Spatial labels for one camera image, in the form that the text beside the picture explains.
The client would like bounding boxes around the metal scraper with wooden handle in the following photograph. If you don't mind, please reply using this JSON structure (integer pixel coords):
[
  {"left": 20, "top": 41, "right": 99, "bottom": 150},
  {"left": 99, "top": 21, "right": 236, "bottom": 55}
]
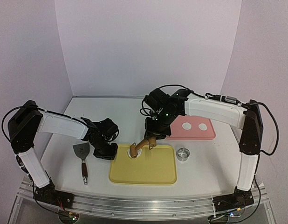
[{"left": 73, "top": 142, "right": 90, "bottom": 185}]

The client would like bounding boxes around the pink plastic tray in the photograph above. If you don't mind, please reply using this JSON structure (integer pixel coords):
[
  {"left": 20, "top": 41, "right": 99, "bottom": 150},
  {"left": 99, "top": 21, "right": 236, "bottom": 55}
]
[{"left": 166, "top": 116, "right": 216, "bottom": 140}]

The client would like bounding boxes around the round dumpling wrapper left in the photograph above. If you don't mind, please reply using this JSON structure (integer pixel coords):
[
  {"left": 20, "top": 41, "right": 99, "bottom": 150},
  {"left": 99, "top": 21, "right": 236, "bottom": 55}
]
[{"left": 182, "top": 122, "right": 192, "bottom": 130}]

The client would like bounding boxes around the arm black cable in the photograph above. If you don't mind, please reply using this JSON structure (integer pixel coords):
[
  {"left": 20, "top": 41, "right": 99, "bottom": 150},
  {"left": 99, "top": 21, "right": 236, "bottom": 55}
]
[
  {"left": 1, "top": 106, "right": 42, "bottom": 143},
  {"left": 139, "top": 84, "right": 279, "bottom": 156}
]

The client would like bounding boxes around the wooden double-ended rolling pin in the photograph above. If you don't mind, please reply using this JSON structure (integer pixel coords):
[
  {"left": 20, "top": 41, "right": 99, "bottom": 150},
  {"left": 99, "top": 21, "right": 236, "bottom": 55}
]
[{"left": 129, "top": 137, "right": 157, "bottom": 159}]

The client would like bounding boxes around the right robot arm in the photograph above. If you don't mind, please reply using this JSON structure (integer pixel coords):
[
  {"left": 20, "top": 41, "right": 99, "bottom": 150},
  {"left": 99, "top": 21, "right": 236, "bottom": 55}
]
[{"left": 142, "top": 88, "right": 263, "bottom": 211}]

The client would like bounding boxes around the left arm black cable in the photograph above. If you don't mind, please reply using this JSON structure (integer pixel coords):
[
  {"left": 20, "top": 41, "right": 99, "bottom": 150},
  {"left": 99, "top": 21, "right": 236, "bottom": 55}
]
[{"left": 1, "top": 106, "right": 42, "bottom": 143}]

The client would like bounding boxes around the round dumpling wrapper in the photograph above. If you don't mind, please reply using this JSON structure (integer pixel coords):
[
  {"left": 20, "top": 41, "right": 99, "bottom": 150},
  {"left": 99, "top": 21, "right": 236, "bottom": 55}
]
[
  {"left": 199, "top": 123, "right": 207, "bottom": 131},
  {"left": 182, "top": 122, "right": 192, "bottom": 130}
]

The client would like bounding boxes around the white dough lump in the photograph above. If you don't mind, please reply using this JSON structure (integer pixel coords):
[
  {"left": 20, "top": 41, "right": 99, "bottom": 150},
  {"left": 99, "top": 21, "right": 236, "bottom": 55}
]
[{"left": 127, "top": 149, "right": 142, "bottom": 159}]

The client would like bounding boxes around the round metal cutter ring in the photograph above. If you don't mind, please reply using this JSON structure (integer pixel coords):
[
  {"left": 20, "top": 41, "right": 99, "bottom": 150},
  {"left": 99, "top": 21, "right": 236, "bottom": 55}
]
[{"left": 176, "top": 147, "right": 190, "bottom": 162}]

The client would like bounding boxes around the round dumpling wrapper right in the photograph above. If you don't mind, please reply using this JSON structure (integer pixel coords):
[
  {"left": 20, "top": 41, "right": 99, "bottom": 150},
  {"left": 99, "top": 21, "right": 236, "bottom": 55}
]
[{"left": 199, "top": 123, "right": 207, "bottom": 131}]

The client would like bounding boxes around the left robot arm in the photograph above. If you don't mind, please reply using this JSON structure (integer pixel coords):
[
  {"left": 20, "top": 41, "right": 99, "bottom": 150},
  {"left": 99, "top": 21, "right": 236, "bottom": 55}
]
[{"left": 1, "top": 100, "right": 119, "bottom": 209}]

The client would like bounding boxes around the yellow plastic tray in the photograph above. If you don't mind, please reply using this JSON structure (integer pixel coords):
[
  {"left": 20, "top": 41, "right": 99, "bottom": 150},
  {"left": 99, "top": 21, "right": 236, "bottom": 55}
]
[{"left": 109, "top": 144, "right": 177, "bottom": 185}]

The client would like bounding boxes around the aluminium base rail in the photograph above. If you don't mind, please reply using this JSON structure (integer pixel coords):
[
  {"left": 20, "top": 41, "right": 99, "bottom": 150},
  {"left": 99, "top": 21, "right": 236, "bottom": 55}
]
[{"left": 8, "top": 178, "right": 276, "bottom": 224}]

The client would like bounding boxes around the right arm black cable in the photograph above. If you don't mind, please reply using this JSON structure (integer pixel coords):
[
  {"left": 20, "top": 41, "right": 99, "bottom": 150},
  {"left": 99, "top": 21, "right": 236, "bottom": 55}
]
[{"left": 139, "top": 84, "right": 279, "bottom": 156}]

